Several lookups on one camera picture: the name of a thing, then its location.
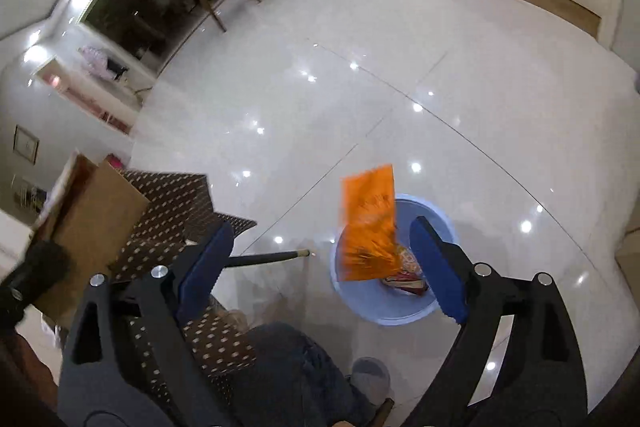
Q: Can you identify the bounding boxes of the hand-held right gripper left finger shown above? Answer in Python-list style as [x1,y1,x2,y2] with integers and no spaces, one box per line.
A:
[57,221,235,427]

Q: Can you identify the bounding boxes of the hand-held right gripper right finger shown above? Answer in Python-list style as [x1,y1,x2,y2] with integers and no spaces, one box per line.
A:
[409,216,588,427]

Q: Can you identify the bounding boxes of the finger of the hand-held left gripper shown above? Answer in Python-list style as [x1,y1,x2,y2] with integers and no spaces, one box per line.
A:
[0,239,71,333]

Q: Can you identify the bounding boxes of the light blue plastic bin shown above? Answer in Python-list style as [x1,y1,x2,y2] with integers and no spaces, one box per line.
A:
[329,193,460,327]

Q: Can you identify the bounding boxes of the orange snack packet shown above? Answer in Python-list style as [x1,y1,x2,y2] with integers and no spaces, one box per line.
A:
[340,164,401,283]

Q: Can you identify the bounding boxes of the person's left forearm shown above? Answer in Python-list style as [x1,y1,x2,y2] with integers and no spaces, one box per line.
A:
[0,327,63,427]

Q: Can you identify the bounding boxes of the red snack wrapper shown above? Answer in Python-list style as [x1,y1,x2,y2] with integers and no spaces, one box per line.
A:
[381,244,430,297]

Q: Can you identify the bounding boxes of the black rod with pale tip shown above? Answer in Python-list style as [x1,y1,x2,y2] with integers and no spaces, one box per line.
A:
[225,248,309,269]

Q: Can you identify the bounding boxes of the metal rack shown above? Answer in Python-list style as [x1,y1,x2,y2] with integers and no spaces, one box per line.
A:
[10,174,48,212]

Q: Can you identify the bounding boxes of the brown cardboard box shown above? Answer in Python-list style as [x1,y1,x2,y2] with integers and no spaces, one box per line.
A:
[32,151,152,323]

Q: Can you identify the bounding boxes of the grey slipper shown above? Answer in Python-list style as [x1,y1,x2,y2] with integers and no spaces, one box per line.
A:
[350,357,392,403]

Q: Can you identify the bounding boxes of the person's leg in jeans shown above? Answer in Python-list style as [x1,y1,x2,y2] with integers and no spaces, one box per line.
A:
[242,322,373,427]

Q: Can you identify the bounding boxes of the hanging pink clothes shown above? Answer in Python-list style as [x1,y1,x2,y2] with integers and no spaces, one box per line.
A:
[77,46,128,82]

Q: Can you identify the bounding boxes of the small framed wall picture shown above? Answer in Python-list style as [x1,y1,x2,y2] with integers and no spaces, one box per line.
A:
[12,124,40,165]

